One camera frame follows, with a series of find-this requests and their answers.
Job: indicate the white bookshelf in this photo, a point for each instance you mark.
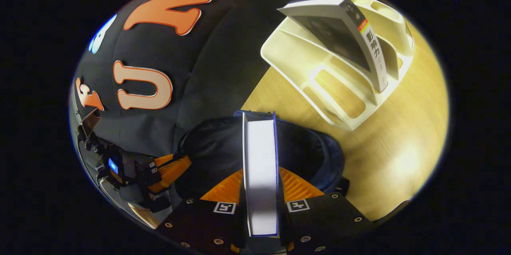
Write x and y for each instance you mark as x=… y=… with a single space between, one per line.
x=295 y=59

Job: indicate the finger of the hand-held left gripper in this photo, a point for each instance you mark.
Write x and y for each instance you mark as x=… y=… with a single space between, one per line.
x=171 y=173
x=163 y=161

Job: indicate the blue schoolbag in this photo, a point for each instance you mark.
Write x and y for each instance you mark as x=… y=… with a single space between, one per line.
x=215 y=151

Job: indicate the dark portrait cover book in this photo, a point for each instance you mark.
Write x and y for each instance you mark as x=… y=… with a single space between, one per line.
x=335 y=33

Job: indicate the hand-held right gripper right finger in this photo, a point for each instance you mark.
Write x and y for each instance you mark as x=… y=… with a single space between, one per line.
x=319 y=223

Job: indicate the blue cover book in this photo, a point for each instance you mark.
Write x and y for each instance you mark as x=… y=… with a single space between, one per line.
x=261 y=167

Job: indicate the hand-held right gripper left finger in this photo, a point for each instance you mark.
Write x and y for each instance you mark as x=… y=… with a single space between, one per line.
x=199 y=219

